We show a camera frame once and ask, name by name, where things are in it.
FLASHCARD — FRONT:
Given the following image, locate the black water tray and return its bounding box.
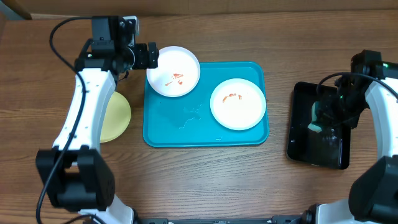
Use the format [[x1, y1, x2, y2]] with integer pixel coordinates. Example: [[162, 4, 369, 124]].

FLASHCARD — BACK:
[[287, 82, 351, 170]]

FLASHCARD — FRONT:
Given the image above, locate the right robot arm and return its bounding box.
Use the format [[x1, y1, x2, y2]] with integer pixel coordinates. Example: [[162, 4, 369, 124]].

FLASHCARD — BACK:
[[287, 62, 397, 223]]

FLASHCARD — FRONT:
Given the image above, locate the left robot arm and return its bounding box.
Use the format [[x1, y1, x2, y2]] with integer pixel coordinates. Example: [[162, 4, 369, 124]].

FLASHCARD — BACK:
[[35, 39, 159, 223]]

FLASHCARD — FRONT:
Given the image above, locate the white plate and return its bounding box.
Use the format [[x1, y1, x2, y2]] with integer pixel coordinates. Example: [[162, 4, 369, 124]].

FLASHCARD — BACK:
[[146, 46, 201, 97], [210, 78, 266, 131]]

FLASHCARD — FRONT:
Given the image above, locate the teal plastic tray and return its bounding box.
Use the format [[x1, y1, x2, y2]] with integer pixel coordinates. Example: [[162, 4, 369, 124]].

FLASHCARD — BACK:
[[143, 62, 269, 147]]

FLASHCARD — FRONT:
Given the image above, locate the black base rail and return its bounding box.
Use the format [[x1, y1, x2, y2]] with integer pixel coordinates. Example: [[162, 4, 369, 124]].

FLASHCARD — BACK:
[[134, 215, 305, 224]]

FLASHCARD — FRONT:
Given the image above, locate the green scouring sponge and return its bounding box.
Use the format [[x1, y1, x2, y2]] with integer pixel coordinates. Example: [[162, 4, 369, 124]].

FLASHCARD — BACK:
[[307, 101, 322, 133]]

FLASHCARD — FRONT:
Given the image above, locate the yellow-green plate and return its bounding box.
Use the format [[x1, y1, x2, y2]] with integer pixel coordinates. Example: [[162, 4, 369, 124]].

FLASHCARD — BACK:
[[100, 92, 132, 143]]

